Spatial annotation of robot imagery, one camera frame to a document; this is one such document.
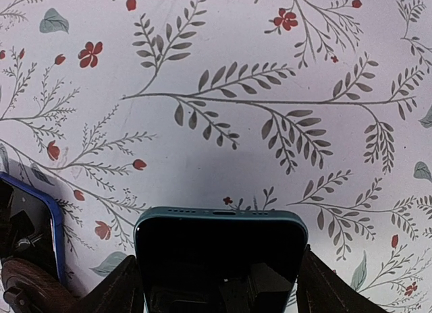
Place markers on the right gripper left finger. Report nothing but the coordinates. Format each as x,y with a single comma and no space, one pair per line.
120,291

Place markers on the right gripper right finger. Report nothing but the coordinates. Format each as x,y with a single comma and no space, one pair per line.
320,290

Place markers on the floral table mat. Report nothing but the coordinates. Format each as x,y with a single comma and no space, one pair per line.
319,107

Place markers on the blue phone under stand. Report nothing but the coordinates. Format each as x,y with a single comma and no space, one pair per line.
31,227

